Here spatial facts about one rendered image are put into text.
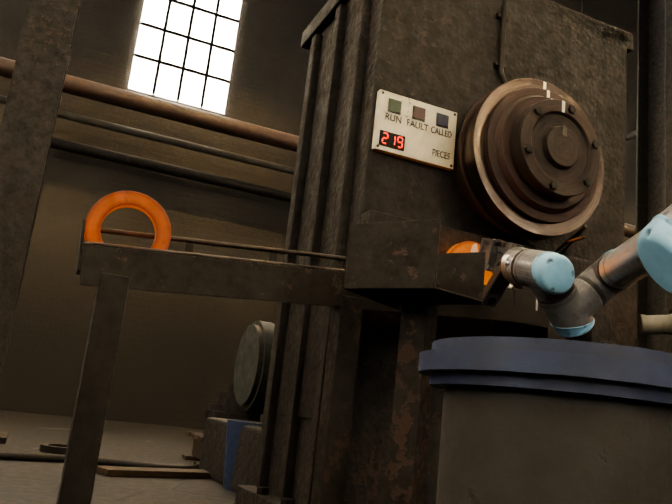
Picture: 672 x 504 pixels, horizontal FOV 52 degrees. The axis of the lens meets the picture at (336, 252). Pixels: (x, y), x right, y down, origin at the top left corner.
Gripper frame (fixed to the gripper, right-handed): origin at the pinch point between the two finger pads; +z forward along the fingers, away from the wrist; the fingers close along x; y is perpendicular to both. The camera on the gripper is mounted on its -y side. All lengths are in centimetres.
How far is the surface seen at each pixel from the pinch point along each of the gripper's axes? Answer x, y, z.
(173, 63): 26, 147, 669
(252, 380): 22, -66, 103
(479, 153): 2.0, 30.0, 4.3
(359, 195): 28.9, 11.8, 17.3
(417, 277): 38, -4, -44
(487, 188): -1.3, 21.0, 1.7
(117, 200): 93, -3, -3
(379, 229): 44, 3, -34
